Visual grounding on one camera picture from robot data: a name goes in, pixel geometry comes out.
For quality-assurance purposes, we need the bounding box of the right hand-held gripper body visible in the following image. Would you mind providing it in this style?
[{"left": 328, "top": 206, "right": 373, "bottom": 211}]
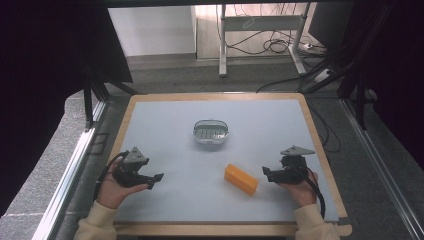
[{"left": 280, "top": 145, "right": 316, "bottom": 185}]

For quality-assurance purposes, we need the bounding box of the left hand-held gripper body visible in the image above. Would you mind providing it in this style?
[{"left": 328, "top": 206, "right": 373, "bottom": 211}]
[{"left": 112, "top": 146, "right": 150, "bottom": 189}]

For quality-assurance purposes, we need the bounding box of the person's right hand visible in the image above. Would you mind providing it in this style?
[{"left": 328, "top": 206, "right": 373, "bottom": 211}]
[{"left": 278, "top": 170, "right": 320, "bottom": 208}]

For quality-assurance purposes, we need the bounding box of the person's left hand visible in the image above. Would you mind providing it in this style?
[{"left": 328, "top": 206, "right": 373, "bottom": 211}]
[{"left": 96, "top": 157, "right": 150, "bottom": 210}]

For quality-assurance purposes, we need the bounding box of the orange soap bar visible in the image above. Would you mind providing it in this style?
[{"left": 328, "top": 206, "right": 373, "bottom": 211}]
[{"left": 223, "top": 162, "right": 260, "bottom": 197}]

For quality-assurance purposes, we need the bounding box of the light blue table mat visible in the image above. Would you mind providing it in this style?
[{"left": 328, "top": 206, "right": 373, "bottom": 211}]
[{"left": 114, "top": 98, "right": 340, "bottom": 224}]

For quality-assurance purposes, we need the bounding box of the black metal stand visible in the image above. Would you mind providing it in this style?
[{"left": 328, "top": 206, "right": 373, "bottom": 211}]
[
  {"left": 80, "top": 61, "right": 138, "bottom": 132},
  {"left": 301, "top": 3, "right": 399, "bottom": 132}
]

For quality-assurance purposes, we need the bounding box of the white power strip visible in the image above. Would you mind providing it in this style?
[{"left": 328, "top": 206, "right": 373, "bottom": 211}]
[{"left": 313, "top": 68, "right": 335, "bottom": 84}]

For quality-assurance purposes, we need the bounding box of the black curtain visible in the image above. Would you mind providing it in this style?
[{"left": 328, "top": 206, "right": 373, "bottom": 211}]
[
  {"left": 308, "top": 0, "right": 424, "bottom": 171},
  {"left": 0, "top": 0, "right": 134, "bottom": 218}
]

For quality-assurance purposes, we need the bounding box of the white cabinet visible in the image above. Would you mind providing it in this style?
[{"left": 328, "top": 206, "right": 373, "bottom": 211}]
[{"left": 107, "top": 5, "right": 198, "bottom": 58}]

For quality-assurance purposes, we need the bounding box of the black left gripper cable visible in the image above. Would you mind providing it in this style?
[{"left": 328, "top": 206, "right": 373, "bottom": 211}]
[{"left": 92, "top": 150, "right": 130, "bottom": 202}]

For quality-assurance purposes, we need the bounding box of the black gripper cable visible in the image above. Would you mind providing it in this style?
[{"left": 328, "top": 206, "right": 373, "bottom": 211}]
[
  {"left": 92, "top": 150, "right": 130, "bottom": 202},
  {"left": 303, "top": 165, "right": 327, "bottom": 220}
]

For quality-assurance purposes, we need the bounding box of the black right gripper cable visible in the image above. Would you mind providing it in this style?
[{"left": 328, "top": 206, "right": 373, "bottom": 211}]
[{"left": 303, "top": 165, "right": 327, "bottom": 220}]

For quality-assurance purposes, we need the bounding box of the thin black floor cable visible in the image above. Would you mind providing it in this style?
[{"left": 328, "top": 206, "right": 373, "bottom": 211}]
[{"left": 309, "top": 105, "right": 342, "bottom": 154}]

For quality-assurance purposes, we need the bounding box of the aluminium rail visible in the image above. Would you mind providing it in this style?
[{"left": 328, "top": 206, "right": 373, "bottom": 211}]
[
  {"left": 31, "top": 99, "right": 108, "bottom": 240},
  {"left": 339, "top": 98, "right": 424, "bottom": 240}
]

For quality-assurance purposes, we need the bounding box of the bundle of black floor cables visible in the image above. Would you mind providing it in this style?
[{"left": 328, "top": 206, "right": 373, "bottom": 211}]
[{"left": 225, "top": 29, "right": 329, "bottom": 58}]

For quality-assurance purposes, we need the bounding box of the white desk frame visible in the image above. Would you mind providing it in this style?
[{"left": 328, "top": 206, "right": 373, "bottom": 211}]
[{"left": 217, "top": 3, "right": 312, "bottom": 78}]

